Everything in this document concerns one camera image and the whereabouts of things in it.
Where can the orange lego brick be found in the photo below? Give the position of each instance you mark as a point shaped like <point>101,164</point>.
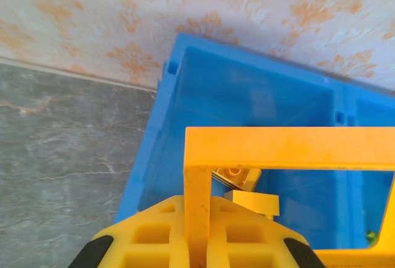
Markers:
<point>236,177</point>

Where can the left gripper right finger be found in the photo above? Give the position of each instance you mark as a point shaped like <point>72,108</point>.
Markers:
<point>247,240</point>

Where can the green lego brick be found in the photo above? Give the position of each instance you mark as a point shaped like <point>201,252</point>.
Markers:
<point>371,236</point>

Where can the blue plastic bin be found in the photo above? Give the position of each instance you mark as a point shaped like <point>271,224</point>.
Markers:
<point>231,95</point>
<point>373,110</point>

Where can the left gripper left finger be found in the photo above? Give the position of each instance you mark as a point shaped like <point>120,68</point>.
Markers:
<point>139,237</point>

